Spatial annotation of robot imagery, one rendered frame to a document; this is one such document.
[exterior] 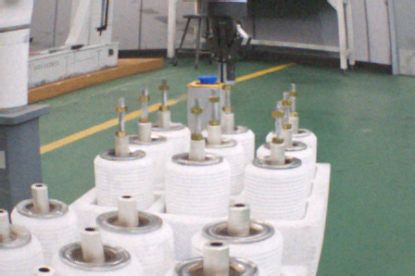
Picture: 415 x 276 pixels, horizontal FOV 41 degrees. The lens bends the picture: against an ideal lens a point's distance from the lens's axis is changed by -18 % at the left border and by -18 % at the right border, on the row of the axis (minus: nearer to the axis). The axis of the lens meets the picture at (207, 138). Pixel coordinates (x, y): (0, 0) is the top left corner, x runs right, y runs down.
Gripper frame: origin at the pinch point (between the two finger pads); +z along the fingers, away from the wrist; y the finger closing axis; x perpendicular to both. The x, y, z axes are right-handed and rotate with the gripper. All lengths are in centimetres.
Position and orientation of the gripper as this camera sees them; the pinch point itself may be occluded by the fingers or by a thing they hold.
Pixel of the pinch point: (227, 72)
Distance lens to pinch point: 119.1
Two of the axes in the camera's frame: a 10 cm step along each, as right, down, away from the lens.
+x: -8.6, 0.9, -5.0
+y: -5.1, -1.7, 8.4
